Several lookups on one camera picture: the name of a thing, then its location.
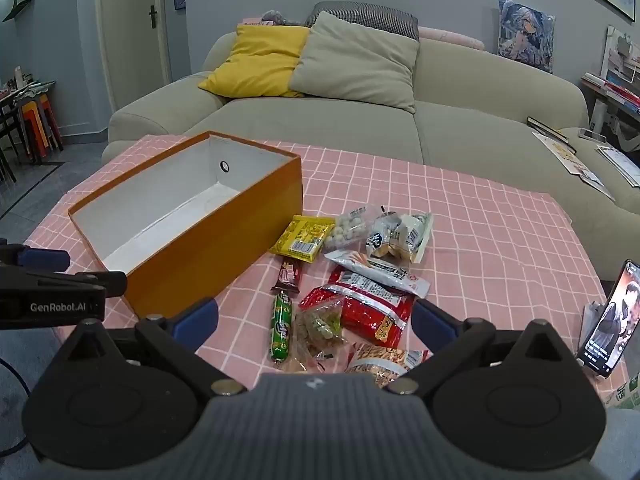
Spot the white stick snack packet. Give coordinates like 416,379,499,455
324,249,432,297

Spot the beige cushion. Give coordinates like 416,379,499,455
289,11,421,113

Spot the pink blanket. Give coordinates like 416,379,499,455
417,26,486,52

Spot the small brown candy bar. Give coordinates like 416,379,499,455
270,256,302,295

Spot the smartphone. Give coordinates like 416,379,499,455
576,258,640,378

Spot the grey magazine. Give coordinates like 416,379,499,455
595,145,640,187

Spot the beige sofa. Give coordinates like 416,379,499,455
102,25,640,281

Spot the dark wall ornament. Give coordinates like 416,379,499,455
2,0,36,23

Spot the white green carton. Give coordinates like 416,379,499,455
605,375,640,411

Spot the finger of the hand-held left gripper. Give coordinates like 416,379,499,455
0,244,71,275
0,267,128,301

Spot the black cable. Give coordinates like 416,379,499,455
0,344,32,456

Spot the stack of books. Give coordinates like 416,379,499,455
580,72,640,111

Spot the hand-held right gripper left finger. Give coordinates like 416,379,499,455
60,297,246,395

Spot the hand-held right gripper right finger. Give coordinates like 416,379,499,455
387,299,576,395

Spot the stack of coloured stools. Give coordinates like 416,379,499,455
17,92,65,161

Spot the large red snack packet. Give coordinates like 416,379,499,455
298,266,418,350

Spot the dining table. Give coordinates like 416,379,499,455
0,79,56,107

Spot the white desk organizer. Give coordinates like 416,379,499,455
602,25,640,91

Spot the green sausage stick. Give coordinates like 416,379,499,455
270,291,293,350

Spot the clear packet of nuts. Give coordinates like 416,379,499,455
282,296,349,373

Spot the yellow cushion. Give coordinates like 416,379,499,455
197,24,312,98

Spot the white door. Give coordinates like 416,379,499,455
97,0,168,116

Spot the black chair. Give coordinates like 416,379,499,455
0,100,23,186

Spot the clear packet of white balls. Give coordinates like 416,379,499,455
322,205,381,251

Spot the dark book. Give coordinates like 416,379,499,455
526,116,571,143

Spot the large open magazine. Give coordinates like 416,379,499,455
531,131,616,203

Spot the grey plush toy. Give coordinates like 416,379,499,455
260,10,302,26

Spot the anime poster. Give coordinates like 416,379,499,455
496,0,557,75

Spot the orange white peanut packet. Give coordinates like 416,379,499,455
345,342,431,390

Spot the clear bread packet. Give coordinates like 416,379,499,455
365,211,434,264

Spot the orange cardboard box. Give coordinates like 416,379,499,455
67,130,304,320

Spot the grey checked cushion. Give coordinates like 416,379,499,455
305,1,420,41

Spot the yellow snack packet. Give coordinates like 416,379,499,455
269,215,336,263

